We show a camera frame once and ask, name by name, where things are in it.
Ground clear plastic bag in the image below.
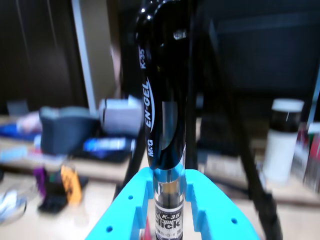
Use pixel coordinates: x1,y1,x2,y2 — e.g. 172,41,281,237
0,184,28,223

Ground orange card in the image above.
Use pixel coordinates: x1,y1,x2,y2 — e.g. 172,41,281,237
60,164,83,206

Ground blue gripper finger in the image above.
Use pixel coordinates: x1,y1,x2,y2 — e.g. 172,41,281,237
183,169,261,240
84,167,155,240

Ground dark blue storage box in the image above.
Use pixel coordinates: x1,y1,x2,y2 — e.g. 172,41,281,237
39,106,101,156

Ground black grip pen with barcode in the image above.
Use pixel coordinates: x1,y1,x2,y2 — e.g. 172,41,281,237
134,0,188,240

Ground blue packet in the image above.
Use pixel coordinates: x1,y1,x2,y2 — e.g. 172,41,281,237
83,137,137,154

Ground white and black tumbler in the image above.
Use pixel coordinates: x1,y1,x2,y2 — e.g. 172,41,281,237
262,98,305,186

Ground purple small object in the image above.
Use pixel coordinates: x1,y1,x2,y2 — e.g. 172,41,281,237
33,166,50,200

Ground red and green boxes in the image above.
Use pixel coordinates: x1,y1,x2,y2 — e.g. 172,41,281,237
291,122,320,193

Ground grey box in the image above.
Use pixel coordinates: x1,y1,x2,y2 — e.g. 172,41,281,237
98,96,145,138

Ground black keypad device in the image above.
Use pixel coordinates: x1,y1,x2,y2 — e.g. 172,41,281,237
37,193,70,214

